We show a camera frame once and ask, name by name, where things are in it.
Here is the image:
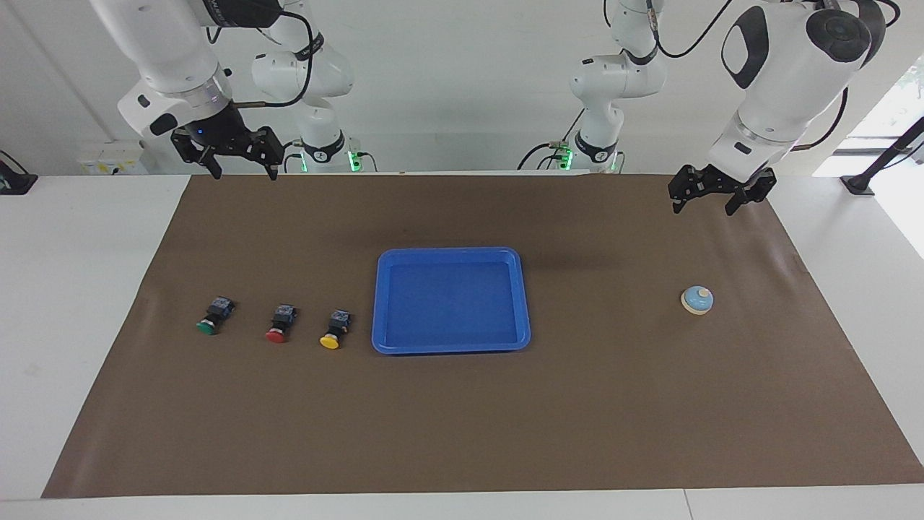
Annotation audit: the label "blue call bell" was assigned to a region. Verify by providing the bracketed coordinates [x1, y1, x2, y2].
[681, 285, 715, 317]

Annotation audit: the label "green push button switch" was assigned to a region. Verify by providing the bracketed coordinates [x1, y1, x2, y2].
[196, 295, 236, 336]

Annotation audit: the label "red push button switch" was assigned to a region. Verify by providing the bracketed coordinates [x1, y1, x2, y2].
[265, 304, 299, 344]

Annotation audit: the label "yellow push button switch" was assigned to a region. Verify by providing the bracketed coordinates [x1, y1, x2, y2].
[320, 309, 353, 351]

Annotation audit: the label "blue plastic tray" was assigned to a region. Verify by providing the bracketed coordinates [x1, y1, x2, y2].
[371, 246, 532, 355]

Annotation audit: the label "black table clamp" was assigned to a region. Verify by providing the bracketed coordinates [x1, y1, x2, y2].
[0, 150, 38, 196]

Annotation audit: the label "brown table mat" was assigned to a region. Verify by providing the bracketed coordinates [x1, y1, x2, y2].
[41, 173, 924, 499]

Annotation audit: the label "white wall socket box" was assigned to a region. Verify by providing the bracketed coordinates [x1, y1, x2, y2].
[78, 141, 149, 176]

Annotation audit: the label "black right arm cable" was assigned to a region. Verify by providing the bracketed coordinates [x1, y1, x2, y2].
[206, 7, 318, 109]

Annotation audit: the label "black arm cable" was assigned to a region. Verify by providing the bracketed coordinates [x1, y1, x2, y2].
[206, 7, 318, 109]
[645, 0, 903, 152]

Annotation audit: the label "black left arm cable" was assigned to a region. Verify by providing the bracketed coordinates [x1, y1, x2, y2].
[645, 0, 903, 152]

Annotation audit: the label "black camera stand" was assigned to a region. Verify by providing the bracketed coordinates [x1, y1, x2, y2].
[840, 116, 924, 197]

